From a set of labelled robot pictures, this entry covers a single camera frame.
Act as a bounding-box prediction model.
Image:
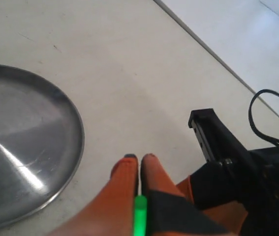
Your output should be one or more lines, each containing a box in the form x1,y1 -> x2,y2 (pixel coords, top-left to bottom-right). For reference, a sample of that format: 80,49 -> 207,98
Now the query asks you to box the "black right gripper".
176,109 -> 279,236

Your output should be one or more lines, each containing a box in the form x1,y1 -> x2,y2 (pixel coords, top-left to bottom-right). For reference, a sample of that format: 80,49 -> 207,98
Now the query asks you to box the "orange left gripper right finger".
141,154 -> 230,236

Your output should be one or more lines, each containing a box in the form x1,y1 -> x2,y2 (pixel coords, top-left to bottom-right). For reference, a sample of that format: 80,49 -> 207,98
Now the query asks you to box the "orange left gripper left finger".
48,154 -> 138,236

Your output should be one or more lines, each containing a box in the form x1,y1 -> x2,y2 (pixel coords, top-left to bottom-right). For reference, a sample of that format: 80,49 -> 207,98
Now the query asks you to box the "thin green straw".
133,195 -> 148,236

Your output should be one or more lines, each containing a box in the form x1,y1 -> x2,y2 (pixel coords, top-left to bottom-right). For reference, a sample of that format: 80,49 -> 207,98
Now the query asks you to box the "round stainless steel plate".
0,65 -> 85,228

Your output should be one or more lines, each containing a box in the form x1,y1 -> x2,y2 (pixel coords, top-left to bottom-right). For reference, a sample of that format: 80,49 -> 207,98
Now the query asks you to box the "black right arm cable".
248,88 -> 279,147

